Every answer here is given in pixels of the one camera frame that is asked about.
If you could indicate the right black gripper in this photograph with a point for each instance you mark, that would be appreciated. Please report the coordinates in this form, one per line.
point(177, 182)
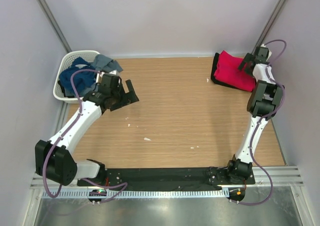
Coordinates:
point(248, 57)

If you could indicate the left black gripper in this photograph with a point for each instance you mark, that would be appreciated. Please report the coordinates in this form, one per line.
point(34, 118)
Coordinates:
point(128, 97)

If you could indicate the red t shirt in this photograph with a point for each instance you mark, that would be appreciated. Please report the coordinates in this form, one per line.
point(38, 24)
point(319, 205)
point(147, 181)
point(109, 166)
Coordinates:
point(232, 72)

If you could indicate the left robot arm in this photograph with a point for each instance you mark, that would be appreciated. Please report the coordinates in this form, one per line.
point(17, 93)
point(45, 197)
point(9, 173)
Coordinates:
point(54, 158)

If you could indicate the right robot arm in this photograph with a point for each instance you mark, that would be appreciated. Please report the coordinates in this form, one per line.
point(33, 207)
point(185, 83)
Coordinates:
point(263, 104)

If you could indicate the folded black t shirt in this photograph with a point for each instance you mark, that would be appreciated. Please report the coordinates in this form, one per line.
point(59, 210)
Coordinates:
point(215, 70)

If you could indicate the grey blue t shirt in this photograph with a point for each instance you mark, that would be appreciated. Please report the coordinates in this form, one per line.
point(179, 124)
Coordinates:
point(100, 63)

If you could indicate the dark blue t shirt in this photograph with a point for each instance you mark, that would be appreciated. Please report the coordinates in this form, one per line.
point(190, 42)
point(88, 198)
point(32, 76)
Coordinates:
point(80, 80)

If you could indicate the white plastic laundry basket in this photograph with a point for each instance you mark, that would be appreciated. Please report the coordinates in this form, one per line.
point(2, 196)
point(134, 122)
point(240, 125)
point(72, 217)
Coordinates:
point(66, 62)

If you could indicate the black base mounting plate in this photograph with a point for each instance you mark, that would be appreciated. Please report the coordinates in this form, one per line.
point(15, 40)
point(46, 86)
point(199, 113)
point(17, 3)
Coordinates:
point(141, 178)

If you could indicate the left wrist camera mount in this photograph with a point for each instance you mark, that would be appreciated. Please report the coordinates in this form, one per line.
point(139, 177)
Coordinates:
point(100, 75)

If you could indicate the right aluminium corner post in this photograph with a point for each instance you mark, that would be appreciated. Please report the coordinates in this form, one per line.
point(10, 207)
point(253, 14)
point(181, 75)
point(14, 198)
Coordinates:
point(276, 12)

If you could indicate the aluminium corner post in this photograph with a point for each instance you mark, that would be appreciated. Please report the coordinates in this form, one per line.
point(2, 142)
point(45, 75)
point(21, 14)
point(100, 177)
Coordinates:
point(276, 12)
point(51, 19)

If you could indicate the slotted white cable duct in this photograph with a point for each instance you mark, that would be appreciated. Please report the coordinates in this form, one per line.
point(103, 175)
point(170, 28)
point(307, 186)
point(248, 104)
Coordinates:
point(96, 193)

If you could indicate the left aluminium corner post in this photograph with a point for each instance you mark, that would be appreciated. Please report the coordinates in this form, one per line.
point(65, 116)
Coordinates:
point(51, 19)

